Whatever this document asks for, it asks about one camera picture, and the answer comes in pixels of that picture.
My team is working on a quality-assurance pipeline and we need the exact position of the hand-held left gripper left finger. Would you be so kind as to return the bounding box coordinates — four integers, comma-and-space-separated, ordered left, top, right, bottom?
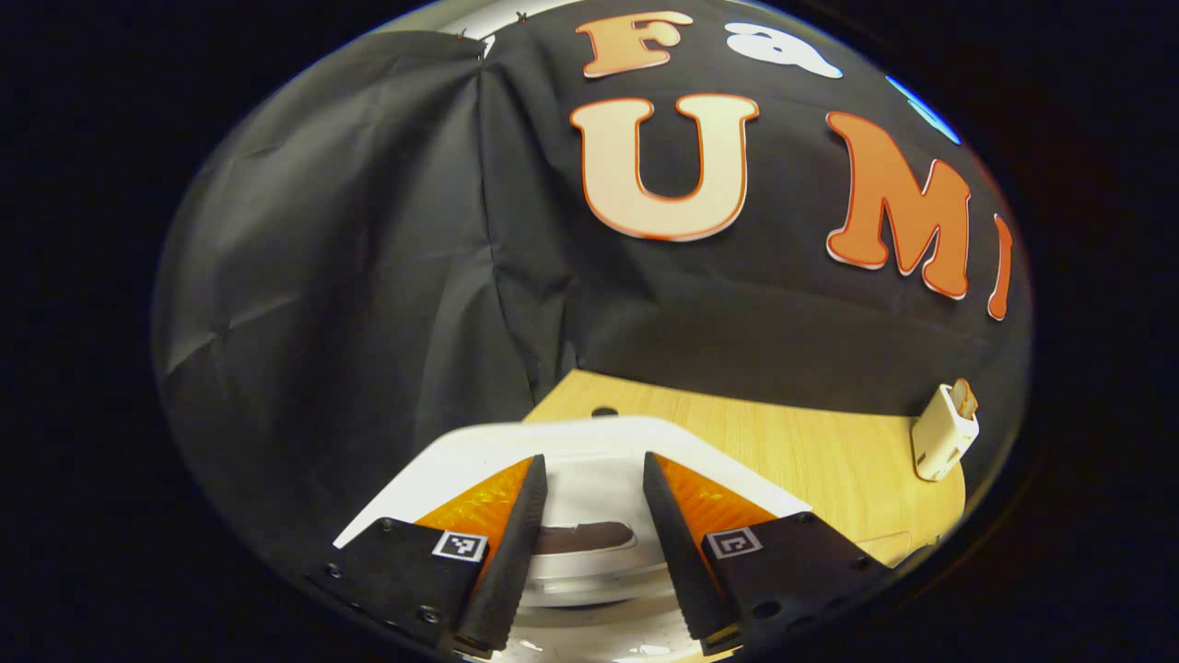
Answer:
309, 454, 549, 657

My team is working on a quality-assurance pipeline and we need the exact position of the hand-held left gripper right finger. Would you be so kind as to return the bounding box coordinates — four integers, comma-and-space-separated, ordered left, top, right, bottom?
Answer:
642, 451, 894, 657

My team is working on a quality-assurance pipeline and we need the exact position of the white rice cooker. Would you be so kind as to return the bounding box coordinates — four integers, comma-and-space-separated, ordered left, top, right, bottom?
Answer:
333, 416, 811, 663

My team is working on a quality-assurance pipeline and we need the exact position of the white toaster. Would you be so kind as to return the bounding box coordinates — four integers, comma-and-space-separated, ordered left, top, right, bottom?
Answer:
911, 384, 980, 483

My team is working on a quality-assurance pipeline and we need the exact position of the black backdrop cloth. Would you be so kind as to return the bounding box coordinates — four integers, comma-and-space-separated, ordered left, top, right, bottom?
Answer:
152, 0, 1033, 572

